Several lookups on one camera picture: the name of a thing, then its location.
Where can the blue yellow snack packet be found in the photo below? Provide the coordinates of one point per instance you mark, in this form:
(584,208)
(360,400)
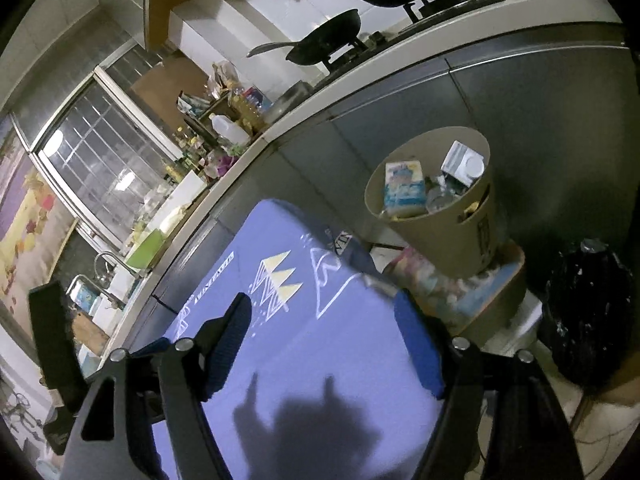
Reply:
(405,185)

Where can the white plastic jug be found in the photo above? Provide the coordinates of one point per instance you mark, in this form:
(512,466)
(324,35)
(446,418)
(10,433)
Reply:
(229,132)

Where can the black garbage bag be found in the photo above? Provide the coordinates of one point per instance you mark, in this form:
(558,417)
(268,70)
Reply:
(585,315)

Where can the white sink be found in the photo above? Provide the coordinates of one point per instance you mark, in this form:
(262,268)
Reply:
(117,285)

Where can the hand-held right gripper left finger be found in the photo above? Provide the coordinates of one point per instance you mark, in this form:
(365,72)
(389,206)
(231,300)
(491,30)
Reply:
(227,350)

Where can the blue white drink carton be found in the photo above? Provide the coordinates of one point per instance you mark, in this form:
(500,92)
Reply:
(465,162)

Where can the pink cloth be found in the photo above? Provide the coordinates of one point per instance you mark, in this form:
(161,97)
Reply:
(226,165)

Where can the cardboard box under bin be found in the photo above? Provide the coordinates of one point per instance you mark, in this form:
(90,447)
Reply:
(480,300)

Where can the beige round waste bin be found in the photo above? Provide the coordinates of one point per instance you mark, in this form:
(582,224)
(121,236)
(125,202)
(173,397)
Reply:
(445,245)

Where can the wall poster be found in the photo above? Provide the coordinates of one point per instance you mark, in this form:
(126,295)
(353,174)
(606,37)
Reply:
(30,220)

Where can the yellow foil packet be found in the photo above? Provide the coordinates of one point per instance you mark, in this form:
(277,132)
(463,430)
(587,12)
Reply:
(470,210)

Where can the blue printed cloth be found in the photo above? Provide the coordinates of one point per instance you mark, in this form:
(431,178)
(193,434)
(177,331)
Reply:
(310,350)

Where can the clear plastic bottle green label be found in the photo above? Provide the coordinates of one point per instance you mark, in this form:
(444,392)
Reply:
(442,195)

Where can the row of condiment bottles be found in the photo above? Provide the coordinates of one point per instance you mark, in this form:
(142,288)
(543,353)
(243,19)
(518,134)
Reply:
(187,155)

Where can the yellow cooking oil bottle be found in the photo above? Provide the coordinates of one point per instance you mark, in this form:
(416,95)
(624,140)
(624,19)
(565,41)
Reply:
(250,112)

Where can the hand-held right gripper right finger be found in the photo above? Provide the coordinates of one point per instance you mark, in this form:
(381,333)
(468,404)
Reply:
(420,350)

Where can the kitchen counter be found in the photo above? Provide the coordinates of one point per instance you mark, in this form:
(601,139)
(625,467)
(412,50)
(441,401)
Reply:
(450,25)

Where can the gas stove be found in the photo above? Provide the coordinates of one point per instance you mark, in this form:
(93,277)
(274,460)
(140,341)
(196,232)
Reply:
(430,10)

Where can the metal faucet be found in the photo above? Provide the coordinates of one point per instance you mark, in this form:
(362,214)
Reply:
(112,262)
(85,290)

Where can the small wooden cutting board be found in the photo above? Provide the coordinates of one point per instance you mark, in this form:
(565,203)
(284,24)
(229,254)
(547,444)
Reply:
(89,332)

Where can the window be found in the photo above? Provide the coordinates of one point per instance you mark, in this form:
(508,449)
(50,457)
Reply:
(100,160)

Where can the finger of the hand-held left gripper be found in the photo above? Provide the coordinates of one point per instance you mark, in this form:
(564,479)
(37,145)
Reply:
(57,340)
(150,346)

